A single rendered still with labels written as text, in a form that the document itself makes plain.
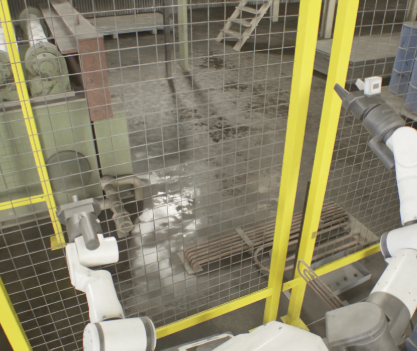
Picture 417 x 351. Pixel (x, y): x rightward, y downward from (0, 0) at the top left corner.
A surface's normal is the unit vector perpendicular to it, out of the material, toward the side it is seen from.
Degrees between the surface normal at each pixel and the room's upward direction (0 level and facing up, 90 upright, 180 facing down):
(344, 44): 90
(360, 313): 34
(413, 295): 44
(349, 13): 90
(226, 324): 0
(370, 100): 21
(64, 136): 90
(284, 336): 10
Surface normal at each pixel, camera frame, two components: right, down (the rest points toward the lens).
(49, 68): 0.42, 0.48
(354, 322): -0.47, -0.86
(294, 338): -0.18, -0.82
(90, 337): -0.84, -0.07
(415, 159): -0.39, -0.37
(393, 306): 0.08, -0.69
